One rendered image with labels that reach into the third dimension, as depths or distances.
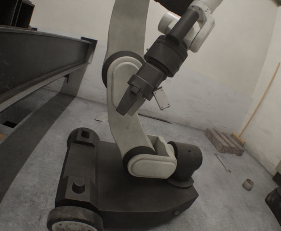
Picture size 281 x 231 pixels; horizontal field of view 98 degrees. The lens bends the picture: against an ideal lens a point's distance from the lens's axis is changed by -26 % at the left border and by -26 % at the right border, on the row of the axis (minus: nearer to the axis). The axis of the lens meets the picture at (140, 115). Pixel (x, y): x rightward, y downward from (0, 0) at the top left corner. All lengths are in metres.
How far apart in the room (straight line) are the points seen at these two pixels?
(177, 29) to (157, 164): 0.47
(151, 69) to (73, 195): 0.44
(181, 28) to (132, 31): 0.18
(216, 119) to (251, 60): 1.09
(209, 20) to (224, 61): 1.95
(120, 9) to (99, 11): 1.52
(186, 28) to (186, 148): 0.53
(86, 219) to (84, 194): 0.09
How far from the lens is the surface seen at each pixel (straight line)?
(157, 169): 0.66
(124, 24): 0.51
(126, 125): 0.56
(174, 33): 0.37
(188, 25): 0.39
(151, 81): 0.35
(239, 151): 2.17
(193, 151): 0.78
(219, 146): 1.97
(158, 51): 0.37
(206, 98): 2.27
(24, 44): 0.71
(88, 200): 0.56
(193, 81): 2.12
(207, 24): 0.44
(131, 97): 0.33
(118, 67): 0.46
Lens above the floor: 0.66
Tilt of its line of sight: 20 degrees down
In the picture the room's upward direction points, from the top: 19 degrees clockwise
